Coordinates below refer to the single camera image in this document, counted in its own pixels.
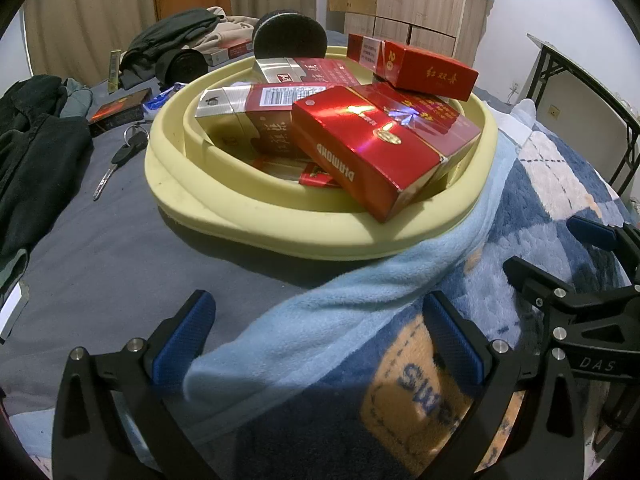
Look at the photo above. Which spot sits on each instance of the pale yellow plastic basin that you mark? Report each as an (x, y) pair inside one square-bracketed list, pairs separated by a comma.
[(240, 220)]

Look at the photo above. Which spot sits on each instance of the black-legged folding table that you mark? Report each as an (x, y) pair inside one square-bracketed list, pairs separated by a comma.
[(590, 85)]

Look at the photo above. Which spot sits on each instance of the black jacket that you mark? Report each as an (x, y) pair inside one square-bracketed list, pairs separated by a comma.
[(40, 160)]

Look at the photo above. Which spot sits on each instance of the key bunch with black fob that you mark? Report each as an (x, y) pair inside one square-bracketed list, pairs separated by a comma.
[(122, 152)]

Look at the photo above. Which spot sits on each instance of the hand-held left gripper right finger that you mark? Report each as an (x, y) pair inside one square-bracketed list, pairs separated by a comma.
[(452, 342)]

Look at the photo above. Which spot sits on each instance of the red carton with gold print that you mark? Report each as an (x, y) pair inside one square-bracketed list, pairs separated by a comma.
[(425, 72)]

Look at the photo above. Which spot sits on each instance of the dark green clothes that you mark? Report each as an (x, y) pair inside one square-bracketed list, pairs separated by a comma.
[(175, 32)]

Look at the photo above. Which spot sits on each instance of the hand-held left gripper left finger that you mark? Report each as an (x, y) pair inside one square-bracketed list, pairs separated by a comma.
[(184, 342)]

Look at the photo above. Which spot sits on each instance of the blue and white packet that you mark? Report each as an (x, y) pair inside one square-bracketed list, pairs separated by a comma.
[(160, 98)]

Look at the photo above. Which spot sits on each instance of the wall outlet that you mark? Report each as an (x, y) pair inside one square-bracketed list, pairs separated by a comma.
[(552, 109)]

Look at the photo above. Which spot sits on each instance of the white paper scrap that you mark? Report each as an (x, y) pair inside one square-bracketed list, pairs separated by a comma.
[(12, 310)]

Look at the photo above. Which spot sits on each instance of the grey bed sheet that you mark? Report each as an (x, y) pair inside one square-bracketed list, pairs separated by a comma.
[(125, 270)]

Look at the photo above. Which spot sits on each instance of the red and silver box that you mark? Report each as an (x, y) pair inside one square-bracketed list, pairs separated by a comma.
[(230, 53)]

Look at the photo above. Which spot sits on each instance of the blue checked fleece blanket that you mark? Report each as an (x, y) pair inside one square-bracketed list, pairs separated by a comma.
[(500, 280)]

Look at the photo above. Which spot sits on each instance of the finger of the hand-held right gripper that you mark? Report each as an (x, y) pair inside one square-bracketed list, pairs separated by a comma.
[(537, 277), (595, 232)]

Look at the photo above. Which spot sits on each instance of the grey-green cloth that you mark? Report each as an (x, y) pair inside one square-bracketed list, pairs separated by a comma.
[(75, 100)]

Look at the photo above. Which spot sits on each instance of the dark red flat box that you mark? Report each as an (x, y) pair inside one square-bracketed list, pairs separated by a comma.
[(120, 110)]

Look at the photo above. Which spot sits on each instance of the beige garment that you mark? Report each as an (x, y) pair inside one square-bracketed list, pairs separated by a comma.
[(232, 22)]

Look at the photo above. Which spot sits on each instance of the red carton with silver end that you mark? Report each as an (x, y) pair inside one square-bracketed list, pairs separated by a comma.
[(310, 70), (260, 110)]

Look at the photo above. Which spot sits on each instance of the black round sandwich sponge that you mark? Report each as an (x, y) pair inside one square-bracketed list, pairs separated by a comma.
[(290, 35)]

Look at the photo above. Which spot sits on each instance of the shiny red carton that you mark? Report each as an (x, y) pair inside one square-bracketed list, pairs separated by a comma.
[(380, 155)]

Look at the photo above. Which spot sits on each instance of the dark cylindrical object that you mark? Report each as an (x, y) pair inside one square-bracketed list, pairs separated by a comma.
[(182, 66)]

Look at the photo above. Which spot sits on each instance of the narrow yellow-green box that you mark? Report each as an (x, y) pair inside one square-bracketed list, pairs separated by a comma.
[(114, 72)]

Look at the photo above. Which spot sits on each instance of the beige curtain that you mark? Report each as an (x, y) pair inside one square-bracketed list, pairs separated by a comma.
[(85, 5)]

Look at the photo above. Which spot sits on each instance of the red carton with white label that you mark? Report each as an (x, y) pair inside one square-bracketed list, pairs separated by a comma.
[(364, 52)]

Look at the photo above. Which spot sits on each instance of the small red pack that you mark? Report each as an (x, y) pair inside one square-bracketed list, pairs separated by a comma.
[(320, 177)]

